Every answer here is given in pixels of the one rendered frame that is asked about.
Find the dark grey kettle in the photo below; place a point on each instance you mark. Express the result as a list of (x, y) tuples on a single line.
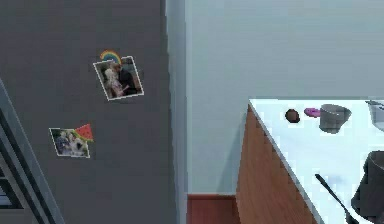
[(371, 190)]

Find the photo of couple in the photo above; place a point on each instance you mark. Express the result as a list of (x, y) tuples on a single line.
[(118, 78)]

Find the watermelon slice magnet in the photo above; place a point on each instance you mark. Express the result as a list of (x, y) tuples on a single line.
[(85, 132)]

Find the dark grey fridge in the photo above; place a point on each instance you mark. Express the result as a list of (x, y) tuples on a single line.
[(83, 180)]

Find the rainbow magnet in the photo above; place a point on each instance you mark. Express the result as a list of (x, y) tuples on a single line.
[(110, 55)]

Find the grey cup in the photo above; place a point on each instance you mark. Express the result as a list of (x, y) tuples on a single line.
[(332, 118)]

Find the wooden counter with white top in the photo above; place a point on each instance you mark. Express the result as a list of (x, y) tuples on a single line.
[(266, 180)]

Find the small brown round object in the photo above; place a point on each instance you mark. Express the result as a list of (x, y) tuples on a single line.
[(292, 115)]

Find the photo of group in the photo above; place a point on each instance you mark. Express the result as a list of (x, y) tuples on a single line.
[(68, 143)]

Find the purple small object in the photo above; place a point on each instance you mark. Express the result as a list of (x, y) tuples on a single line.
[(312, 112)]

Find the silver pot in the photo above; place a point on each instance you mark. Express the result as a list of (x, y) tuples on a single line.
[(378, 115)]

